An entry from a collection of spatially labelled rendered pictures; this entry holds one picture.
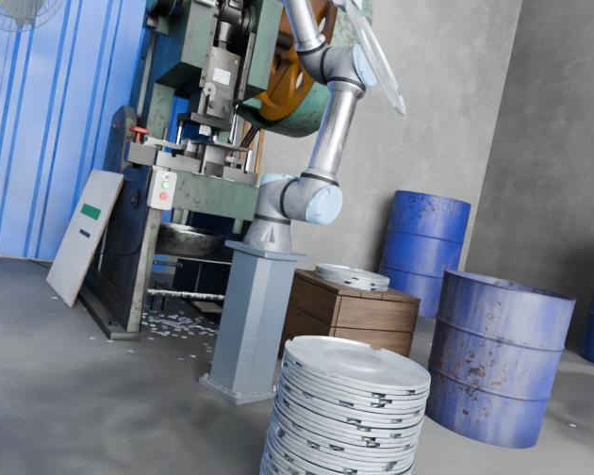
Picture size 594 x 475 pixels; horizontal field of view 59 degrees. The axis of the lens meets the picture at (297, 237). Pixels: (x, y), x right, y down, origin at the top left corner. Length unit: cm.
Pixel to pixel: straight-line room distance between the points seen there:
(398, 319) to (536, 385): 50
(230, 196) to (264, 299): 70
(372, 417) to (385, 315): 100
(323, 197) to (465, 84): 376
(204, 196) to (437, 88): 313
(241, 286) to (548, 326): 92
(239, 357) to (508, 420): 83
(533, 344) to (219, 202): 123
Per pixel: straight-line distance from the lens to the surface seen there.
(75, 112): 334
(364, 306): 186
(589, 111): 497
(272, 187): 156
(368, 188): 434
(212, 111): 224
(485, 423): 179
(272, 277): 155
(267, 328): 159
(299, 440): 100
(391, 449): 101
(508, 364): 174
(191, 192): 207
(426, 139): 476
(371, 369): 103
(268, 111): 258
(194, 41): 223
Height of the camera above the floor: 59
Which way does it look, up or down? 3 degrees down
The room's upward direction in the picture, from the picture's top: 11 degrees clockwise
